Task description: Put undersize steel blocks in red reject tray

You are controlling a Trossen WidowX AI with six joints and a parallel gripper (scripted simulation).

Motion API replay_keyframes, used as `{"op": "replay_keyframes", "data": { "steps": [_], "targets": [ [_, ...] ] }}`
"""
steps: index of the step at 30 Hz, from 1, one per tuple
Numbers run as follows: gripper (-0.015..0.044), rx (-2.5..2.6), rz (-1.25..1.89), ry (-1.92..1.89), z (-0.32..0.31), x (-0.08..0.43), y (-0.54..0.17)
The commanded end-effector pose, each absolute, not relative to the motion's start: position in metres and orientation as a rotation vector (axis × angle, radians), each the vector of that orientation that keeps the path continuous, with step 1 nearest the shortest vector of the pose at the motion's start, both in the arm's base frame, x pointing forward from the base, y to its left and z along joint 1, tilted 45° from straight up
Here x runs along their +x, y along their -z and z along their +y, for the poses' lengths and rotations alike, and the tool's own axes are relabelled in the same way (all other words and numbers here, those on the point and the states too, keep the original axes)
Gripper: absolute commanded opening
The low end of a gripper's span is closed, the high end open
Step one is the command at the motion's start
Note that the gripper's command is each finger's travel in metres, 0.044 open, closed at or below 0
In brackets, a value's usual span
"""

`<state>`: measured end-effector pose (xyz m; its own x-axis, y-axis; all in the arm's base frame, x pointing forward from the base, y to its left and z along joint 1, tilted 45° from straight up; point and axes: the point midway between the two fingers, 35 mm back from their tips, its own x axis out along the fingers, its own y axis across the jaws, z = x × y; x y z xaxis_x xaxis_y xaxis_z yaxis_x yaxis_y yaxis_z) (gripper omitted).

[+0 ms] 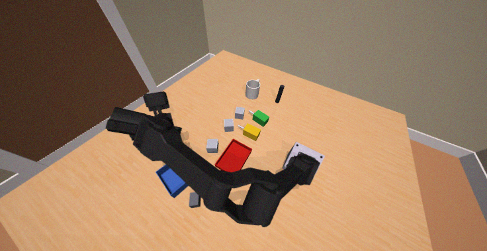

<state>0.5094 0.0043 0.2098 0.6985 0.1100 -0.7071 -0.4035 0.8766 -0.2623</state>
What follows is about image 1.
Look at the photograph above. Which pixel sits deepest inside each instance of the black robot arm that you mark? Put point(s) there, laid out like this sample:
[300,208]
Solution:
[157,139]

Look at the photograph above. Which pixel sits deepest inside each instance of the blue open bin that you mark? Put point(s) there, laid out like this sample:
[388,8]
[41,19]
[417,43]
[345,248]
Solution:
[171,181]

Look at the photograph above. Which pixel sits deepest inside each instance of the green block with grey pin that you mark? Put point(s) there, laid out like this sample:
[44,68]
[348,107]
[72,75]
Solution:
[260,117]

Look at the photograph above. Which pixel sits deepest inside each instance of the grey mug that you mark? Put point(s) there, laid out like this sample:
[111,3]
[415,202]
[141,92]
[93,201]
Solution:
[252,89]

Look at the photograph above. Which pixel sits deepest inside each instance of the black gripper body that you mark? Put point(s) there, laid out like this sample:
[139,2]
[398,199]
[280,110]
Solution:
[156,101]

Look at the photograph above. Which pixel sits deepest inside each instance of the black cylinder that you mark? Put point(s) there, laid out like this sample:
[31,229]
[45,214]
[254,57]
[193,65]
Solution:
[279,93]

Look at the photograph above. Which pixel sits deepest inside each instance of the red tray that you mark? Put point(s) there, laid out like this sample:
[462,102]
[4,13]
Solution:
[234,157]

